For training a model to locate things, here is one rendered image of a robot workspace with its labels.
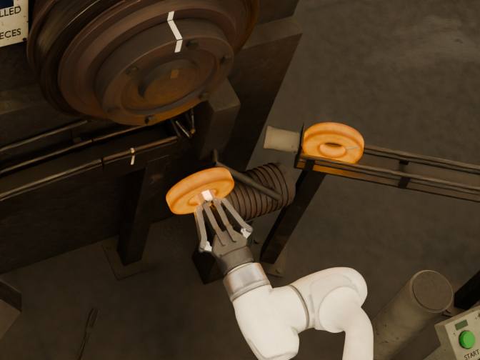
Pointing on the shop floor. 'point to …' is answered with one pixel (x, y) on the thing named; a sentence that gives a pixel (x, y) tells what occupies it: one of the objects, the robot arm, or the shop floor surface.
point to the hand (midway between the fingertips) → (201, 188)
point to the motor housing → (247, 209)
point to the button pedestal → (448, 331)
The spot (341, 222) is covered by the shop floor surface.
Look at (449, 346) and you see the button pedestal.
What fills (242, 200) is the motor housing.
